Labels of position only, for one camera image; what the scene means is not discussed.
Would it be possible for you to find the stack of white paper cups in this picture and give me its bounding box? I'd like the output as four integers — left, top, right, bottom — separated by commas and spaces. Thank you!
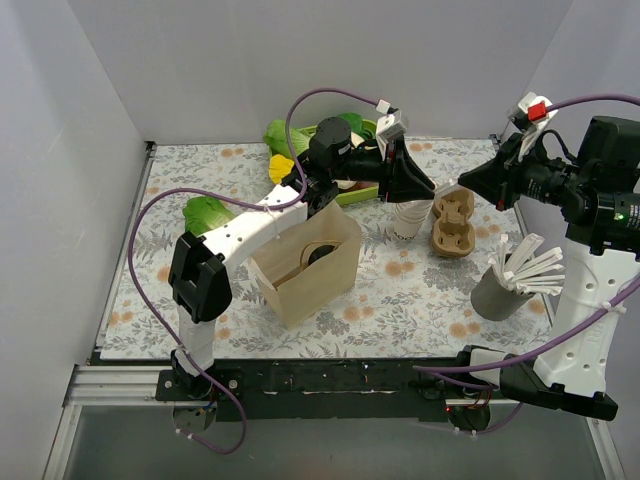
393, 200, 433, 240

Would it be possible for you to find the brown pulp cup carrier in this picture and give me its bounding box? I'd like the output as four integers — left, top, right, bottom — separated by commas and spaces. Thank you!
431, 188, 476, 258

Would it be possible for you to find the black plastic cup lid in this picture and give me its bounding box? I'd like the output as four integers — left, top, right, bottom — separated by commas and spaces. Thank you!
307, 244, 335, 265

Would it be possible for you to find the brown paper takeout bag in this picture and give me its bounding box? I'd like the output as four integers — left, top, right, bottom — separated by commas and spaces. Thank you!
249, 202, 362, 330

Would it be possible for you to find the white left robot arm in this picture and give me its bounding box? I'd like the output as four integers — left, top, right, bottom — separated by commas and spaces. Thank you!
169, 109, 436, 400

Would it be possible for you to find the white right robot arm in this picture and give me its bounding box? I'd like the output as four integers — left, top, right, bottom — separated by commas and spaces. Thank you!
459, 116, 639, 421

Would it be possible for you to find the green plastic tray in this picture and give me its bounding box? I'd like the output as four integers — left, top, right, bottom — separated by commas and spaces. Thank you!
299, 117, 381, 207

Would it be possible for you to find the green bok choy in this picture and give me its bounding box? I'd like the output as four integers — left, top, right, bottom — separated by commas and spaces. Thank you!
339, 112, 376, 140

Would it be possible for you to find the green napa cabbage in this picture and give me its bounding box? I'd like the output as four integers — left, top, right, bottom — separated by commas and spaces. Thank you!
263, 119, 311, 159

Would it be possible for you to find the grey cylindrical holder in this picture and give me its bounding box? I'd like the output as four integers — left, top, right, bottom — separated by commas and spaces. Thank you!
470, 268, 534, 321

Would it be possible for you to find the floral table mat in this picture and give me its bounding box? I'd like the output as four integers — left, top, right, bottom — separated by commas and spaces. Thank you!
100, 143, 551, 361

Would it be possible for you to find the small green lettuce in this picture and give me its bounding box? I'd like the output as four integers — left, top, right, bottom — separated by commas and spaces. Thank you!
182, 196, 235, 237

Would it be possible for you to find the black base bar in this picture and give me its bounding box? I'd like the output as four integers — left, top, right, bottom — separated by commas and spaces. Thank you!
155, 357, 502, 422

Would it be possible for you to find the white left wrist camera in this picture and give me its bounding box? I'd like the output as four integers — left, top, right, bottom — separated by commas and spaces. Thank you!
375, 110, 408, 159

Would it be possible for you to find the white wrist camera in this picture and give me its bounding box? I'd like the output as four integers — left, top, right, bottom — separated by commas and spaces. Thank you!
507, 92, 557, 158
375, 110, 408, 159

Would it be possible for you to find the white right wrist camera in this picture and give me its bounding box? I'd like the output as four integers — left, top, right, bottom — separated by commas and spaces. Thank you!
507, 92, 557, 158

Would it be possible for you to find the aluminium frame rail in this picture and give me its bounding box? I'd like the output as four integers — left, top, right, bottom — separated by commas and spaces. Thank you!
42, 365, 164, 479

